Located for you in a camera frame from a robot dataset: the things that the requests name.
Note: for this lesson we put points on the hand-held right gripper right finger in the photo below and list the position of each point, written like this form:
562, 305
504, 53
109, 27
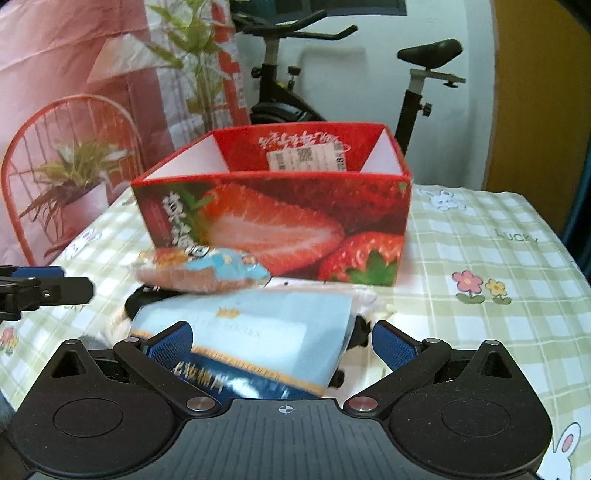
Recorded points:
392, 346

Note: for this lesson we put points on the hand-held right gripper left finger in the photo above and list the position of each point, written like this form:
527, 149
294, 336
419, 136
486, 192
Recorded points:
171, 342

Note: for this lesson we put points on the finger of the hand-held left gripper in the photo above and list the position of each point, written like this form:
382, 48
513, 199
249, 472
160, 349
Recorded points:
37, 273
55, 290

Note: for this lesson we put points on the grey knit sock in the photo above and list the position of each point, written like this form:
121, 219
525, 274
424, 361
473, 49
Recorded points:
99, 339

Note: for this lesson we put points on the orange and blue snack packet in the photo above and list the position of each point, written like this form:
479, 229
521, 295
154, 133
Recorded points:
198, 273

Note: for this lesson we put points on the light blue cotton pad packet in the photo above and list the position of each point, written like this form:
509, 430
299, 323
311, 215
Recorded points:
258, 323

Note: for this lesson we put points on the red strawberry print box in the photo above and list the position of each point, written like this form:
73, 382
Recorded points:
277, 221

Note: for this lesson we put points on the green checked rabbit tablecloth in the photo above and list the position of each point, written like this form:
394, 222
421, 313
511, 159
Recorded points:
485, 258

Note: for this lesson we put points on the red plant print curtain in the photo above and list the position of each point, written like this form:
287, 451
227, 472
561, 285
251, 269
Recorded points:
69, 55

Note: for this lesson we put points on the blue curtain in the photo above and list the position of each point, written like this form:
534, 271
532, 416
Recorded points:
582, 207

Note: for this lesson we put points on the black exercise bike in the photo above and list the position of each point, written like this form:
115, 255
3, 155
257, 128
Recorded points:
277, 99

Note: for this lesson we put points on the wooden door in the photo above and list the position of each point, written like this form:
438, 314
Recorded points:
531, 115

